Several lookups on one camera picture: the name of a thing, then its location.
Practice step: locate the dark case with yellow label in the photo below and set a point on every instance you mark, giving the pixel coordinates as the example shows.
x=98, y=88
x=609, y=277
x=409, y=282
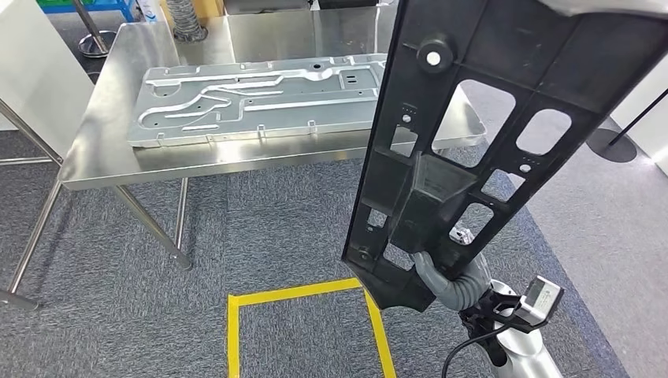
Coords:
x=266, y=5

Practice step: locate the white panel board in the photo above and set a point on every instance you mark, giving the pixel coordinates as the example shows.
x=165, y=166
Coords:
x=36, y=78

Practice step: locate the black box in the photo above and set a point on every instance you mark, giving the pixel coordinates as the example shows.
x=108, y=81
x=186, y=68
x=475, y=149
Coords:
x=344, y=3

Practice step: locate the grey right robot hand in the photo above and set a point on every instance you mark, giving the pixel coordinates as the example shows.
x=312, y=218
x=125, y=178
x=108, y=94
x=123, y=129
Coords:
x=428, y=274

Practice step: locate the white display counter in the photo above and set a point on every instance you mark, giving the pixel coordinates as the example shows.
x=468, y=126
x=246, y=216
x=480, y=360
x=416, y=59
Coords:
x=655, y=135

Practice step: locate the yellow floor tape square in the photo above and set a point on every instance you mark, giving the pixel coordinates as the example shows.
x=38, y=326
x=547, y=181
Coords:
x=233, y=339

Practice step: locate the chrome stanchion post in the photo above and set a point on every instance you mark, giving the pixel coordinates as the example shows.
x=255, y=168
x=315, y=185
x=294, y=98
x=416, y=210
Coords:
x=96, y=46

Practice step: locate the stainless steel workbench table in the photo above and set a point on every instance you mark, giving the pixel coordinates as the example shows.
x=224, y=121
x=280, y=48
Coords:
x=156, y=156

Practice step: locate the brown cardboard box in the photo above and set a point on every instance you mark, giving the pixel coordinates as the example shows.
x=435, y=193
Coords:
x=215, y=9

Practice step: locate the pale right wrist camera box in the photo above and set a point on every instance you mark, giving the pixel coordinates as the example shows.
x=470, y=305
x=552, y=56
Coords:
x=540, y=300

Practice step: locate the black plastic panel part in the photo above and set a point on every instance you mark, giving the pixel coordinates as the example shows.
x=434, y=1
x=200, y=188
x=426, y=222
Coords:
x=496, y=47

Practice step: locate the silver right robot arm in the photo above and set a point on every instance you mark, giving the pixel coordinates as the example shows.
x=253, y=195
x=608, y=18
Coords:
x=527, y=360

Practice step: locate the black floor stand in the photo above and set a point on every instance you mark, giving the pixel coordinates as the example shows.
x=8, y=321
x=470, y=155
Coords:
x=610, y=146

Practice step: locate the stamped sheet metal panel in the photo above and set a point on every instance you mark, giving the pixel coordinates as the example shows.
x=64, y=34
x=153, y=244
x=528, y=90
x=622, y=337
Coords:
x=292, y=117

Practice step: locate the white container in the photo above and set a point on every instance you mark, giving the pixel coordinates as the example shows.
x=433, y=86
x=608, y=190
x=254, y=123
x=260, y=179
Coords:
x=150, y=10

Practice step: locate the blue metal stand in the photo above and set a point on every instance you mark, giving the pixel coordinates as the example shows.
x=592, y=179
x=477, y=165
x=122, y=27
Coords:
x=120, y=8

